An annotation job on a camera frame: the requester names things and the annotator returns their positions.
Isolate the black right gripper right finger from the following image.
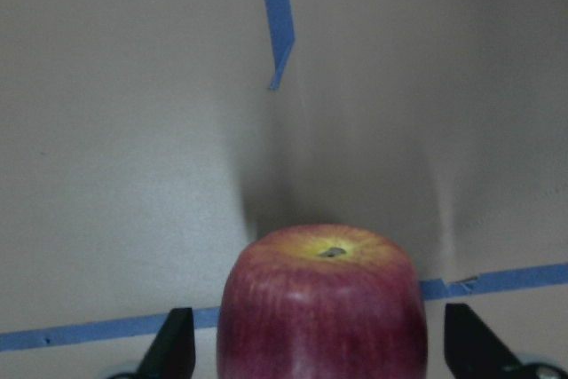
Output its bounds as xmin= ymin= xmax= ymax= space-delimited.
xmin=444 ymin=303 xmax=523 ymax=378

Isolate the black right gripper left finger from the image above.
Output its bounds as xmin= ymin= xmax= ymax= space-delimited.
xmin=135 ymin=307 xmax=196 ymax=379

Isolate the red apple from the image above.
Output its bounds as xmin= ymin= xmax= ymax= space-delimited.
xmin=217 ymin=225 xmax=428 ymax=378

